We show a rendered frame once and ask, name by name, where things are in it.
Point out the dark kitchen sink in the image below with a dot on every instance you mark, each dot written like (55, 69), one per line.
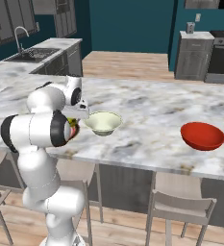
(33, 54)

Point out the yellow green fruit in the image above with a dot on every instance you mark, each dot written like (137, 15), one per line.
(72, 121)

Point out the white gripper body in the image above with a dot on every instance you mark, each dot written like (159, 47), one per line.
(77, 113)

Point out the black oven with hob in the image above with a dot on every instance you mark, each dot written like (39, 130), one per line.
(222, 57)

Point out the white wall socket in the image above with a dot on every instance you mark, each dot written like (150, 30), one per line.
(37, 26)
(197, 17)

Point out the silver curved tap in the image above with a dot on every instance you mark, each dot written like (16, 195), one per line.
(19, 40)

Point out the grey base cupboards run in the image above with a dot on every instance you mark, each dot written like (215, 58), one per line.
(63, 62)

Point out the grey tall cupboard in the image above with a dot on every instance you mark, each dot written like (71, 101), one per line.
(63, 17)

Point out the grey wall socket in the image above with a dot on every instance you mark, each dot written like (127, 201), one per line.
(190, 28)

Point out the dark grey island base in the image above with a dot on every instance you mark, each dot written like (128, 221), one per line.
(126, 185)

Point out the grey cupboard above hob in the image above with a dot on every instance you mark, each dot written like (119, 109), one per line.
(201, 4)

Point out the grey single base cupboard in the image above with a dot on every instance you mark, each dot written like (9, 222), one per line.
(193, 57)

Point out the cream bowl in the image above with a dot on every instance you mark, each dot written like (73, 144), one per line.
(102, 123)

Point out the red fruit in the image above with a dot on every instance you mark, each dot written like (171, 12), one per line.
(74, 131)

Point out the red bowl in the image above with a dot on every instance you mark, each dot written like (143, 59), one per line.
(202, 136)

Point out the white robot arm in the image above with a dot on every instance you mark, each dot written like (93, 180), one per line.
(36, 129)

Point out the grey wall cupboards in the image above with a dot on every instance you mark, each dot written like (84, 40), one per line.
(7, 19)

